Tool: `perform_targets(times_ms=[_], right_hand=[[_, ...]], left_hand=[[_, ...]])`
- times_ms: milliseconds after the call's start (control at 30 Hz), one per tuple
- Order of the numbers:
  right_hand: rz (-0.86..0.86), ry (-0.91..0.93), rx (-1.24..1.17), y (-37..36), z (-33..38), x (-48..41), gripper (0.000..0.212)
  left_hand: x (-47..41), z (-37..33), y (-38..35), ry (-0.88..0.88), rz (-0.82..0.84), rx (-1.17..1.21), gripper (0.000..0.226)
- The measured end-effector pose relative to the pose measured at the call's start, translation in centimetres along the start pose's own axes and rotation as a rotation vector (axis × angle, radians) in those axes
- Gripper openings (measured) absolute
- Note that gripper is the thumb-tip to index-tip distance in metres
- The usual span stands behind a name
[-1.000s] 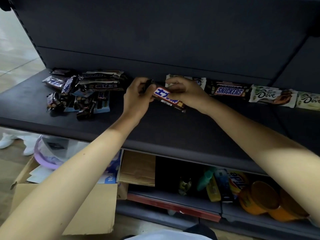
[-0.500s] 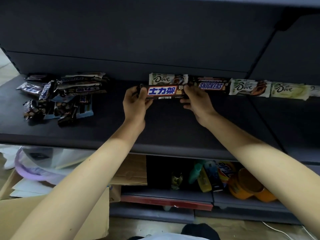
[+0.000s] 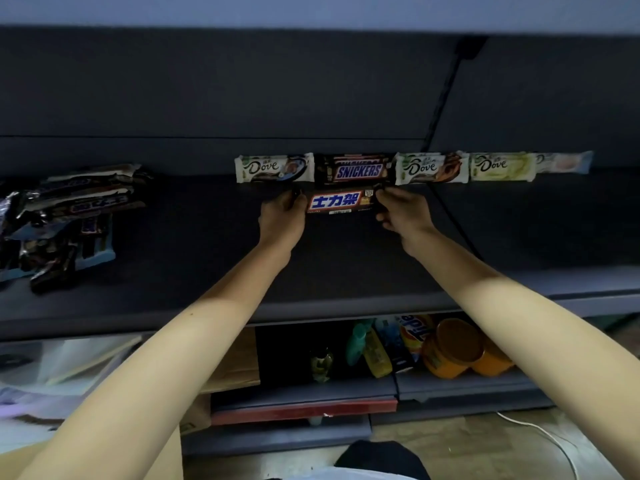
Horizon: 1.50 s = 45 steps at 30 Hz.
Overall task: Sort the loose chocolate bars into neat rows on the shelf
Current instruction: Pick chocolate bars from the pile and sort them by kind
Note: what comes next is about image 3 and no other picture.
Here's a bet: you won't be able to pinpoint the person's right forearm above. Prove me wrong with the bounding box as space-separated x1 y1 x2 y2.
409 233 640 480

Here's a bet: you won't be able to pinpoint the person's black trousers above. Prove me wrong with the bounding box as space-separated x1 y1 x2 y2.
333 439 433 480

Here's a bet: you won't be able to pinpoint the Dove bar light blue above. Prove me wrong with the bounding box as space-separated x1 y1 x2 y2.
532 150 595 175

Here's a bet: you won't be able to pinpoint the pile of mixed chocolate bars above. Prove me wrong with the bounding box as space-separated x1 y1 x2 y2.
0 163 152 295

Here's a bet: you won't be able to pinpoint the dark blue carton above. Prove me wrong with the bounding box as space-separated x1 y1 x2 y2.
377 316 417 375

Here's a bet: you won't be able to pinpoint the Dove bar brown hazelnut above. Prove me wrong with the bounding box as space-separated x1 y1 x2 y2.
394 151 471 186

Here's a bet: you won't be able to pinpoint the yellow plastic bottle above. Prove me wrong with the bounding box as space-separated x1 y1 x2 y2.
361 328 394 379

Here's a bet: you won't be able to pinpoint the orange plastic tub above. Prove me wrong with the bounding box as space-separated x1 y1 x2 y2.
421 318 485 380
471 336 515 379

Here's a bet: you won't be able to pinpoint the person's right hand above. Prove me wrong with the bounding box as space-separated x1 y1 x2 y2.
375 187 442 259

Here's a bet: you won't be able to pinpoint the Dove bar yellow green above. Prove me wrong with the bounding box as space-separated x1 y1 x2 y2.
469 151 537 183

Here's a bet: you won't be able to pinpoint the dark grey metal shelf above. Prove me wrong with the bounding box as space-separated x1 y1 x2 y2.
0 0 640 458

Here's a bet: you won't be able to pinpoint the person's left hand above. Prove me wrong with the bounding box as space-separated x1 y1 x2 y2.
257 190 309 269

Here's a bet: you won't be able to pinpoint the teal plastic bottle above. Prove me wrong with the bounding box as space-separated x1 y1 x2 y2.
345 319 374 367

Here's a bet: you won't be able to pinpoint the Dove bar blue white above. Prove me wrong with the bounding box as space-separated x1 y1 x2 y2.
234 153 315 185

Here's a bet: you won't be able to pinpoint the white cable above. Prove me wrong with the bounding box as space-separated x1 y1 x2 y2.
496 411 582 480

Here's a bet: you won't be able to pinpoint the cardboard box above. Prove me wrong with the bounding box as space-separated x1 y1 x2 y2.
0 393 214 480

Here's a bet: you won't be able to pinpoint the orange blue detergent bag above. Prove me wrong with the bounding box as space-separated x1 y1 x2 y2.
397 313 437 366

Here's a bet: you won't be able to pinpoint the person's left forearm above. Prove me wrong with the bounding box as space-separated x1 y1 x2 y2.
17 243 297 480

